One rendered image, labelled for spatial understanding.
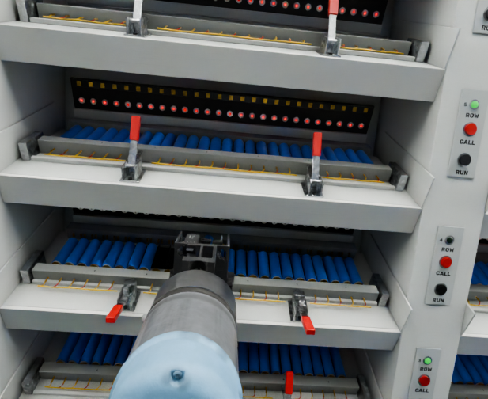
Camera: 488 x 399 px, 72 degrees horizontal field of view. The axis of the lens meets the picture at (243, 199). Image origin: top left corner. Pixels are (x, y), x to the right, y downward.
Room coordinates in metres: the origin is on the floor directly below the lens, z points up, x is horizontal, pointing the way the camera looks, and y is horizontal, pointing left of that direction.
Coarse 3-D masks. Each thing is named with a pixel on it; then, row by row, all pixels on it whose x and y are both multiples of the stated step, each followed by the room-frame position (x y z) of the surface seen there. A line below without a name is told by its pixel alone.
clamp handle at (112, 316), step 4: (124, 292) 0.48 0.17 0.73; (128, 292) 0.48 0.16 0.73; (124, 296) 0.47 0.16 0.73; (128, 296) 0.48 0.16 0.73; (120, 300) 0.46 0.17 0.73; (124, 300) 0.46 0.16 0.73; (116, 304) 0.45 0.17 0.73; (120, 304) 0.45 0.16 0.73; (124, 304) 0.46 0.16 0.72; (112, 308) 0.43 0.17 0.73; (116, 308) 0.44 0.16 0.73; (120, 308) 0.44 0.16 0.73; (112, 312) 0.42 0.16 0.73; (116, 312) 0.43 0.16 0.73; (120, 312) 0.44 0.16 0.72; (108, 316) 0.41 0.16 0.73; (112, 316) 0.41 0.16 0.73; (116, 316) 0.42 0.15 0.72; (108, 320) 0.41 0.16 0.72; (112, 320) 0.41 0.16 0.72
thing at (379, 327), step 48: (48, 240) 0.59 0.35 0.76; (336, 240) 0.65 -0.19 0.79; (0, 288) 0.46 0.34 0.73; (48, 288) 0.50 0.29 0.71; (96, 288) 0.51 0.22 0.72; (384, 288) 0.54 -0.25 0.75; (240, 336) 0.49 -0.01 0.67; (288, 336) 0.49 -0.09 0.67; (336, 336) 0.49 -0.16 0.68; (384, 336) 0.49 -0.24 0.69
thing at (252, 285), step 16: (32, 272) 0.51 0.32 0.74; (48, 272) 0.51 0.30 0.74; (64, 272) 0.51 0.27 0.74; (80, 272) 0.51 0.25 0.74; (96, 272) 0.51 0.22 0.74; (112, 272) 0.52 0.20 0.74; (128, 272) 0.52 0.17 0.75; (144, 272) 0.52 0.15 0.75; (160, 272) 0.53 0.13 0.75; (80, 288) 0.50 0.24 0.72; (240, 288) 0.52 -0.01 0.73; (256, 288) 0.52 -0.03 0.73; (272, 288) 0.52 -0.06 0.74; (288, 288) 0.53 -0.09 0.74; (304, 288) 0.53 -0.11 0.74; (320, 288) 0.53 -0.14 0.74; (336, 288) 0.53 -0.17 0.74; (352, 288) 0.54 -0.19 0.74; (368, 288) 0.54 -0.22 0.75; (320, 304) 0.52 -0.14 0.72; (336, 304) 0.52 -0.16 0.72; (352, 304) 0.52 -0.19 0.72
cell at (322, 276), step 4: (312, 256) 0.62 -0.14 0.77; (316, 256) 0.61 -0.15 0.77; (320, 256) 0.61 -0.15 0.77; (312, 260) 0.61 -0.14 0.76; (316, 260) 0.60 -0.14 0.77; (320, 260) 0.60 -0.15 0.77; (316, 264) 0.59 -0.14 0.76; (320, 264) 0.59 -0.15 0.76; (316, 268) 0.58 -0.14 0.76; (320, 268) 0.58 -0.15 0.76; (324, 268) 0.59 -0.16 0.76; (316, 272) 0.58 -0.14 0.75; (320, 272) 0.57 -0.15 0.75; (324, 272) 0.57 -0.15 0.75; (316, 276) 0.57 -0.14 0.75; (320, 276) 0.56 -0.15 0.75; (324, 276) 0.56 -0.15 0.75; (320, 280) 0.56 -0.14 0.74
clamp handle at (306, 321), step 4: (300, 300) 0.49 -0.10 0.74; (304, 300) 0.49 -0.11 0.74; (300, 304) 0.49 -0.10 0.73; (300, 308) 0.49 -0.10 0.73; (304, 308) 0.49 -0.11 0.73; (300, 312) 0.47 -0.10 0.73; (304, 312) 0.47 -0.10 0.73; (304, 316) 0.46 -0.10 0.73; (304, 320) 0.45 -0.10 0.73; (308, 320) 0.45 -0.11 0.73; (304, 324) 0.44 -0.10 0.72; (308, 324) 0.44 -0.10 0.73; (304, 328) 0.44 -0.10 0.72; (308, 328) 0.43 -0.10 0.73; (312, 328) 0.43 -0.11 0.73; (308, 332) 0.42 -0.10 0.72; (312, 332) 0.43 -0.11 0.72
